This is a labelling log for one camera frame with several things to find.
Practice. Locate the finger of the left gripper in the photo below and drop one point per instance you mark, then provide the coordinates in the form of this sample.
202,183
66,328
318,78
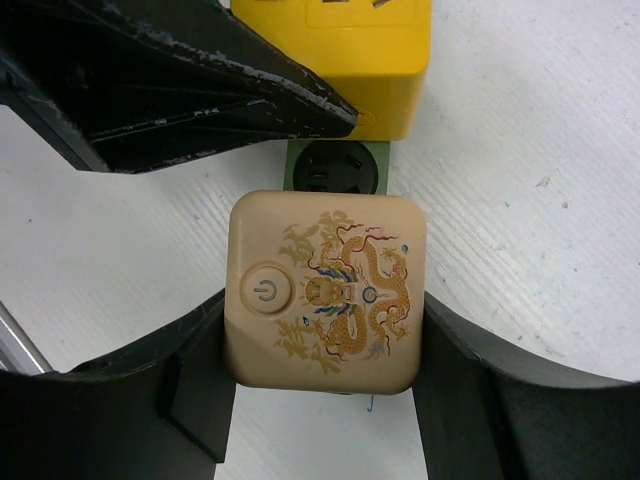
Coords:
137,86

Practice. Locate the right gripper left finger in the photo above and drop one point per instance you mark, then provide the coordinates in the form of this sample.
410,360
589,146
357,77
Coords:
157,408

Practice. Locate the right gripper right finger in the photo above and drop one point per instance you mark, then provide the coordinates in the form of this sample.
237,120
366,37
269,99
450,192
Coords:
488,409

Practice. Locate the beige cube adapter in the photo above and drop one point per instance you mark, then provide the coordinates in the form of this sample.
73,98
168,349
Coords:
325,291

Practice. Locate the green power strip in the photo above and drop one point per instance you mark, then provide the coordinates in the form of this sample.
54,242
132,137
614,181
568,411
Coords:
337,166

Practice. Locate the yellow cube adapter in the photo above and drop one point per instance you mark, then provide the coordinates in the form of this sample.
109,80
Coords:
375,54

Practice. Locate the aluminium frame rail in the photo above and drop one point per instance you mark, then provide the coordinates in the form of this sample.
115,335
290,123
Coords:
18,352

